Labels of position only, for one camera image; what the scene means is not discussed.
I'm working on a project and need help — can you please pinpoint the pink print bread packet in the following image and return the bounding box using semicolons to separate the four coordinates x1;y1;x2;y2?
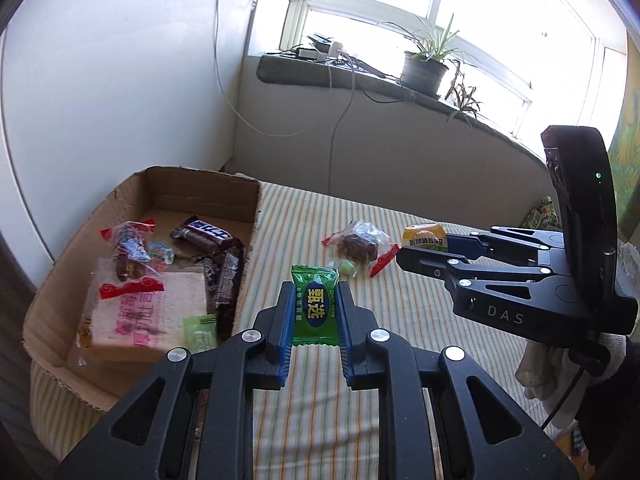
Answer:
75;255;216;366

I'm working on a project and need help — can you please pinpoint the white lace cloth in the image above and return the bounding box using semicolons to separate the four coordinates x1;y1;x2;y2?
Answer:
617;240;640;301

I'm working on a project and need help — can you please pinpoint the yellow gold snack packet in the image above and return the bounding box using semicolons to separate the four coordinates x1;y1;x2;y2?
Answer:
402;222;448;253

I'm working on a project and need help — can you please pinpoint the thick white cable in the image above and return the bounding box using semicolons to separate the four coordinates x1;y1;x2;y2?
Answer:
327;55;358;192

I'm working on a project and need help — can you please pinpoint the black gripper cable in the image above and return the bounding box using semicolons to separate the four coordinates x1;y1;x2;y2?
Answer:
537;345;611;431

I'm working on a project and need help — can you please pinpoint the clear dark pastry packet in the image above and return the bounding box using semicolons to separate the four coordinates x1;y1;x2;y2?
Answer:
321;220;398;278
99;217;166;298

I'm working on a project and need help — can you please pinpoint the green leaf print packet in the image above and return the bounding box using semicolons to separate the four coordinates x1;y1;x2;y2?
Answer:
522;196;561;231

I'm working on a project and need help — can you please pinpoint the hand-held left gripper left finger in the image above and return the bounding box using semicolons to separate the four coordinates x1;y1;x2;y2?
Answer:
52;281;296;480

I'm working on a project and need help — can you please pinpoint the cardboard box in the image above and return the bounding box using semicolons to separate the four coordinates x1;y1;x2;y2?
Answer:
21;165;263;413

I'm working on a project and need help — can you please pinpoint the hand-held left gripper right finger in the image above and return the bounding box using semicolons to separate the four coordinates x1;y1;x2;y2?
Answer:
336;281;578;480

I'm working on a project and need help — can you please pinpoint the light green snack packet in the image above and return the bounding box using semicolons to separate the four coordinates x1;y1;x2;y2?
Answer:
181;314;219;353

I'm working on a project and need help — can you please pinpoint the thin white cable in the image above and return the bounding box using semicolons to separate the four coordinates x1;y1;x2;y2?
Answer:
214;0;316;137

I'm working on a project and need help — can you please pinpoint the short brown chocolate bar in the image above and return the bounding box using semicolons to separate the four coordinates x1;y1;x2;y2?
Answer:
170;216;236;248

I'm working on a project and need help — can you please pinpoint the wall poster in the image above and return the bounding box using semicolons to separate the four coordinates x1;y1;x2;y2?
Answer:
607;30;640;221

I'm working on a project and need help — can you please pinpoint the potted plant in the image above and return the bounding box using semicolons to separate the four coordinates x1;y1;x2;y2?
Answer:
385;12;483;126

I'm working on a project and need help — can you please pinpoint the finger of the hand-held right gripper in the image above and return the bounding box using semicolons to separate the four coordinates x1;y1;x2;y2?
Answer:
396;245;567;307
444;226;566;264

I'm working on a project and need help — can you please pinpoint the small blue red candy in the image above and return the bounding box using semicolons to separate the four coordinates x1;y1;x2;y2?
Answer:
148;241;176;264

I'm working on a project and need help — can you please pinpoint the striped bed sheet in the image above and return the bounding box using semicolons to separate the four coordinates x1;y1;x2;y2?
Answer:
30;180;566;480

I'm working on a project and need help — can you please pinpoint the long brown chocolate bar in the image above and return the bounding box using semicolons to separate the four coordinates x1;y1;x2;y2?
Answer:
212;240;246;341

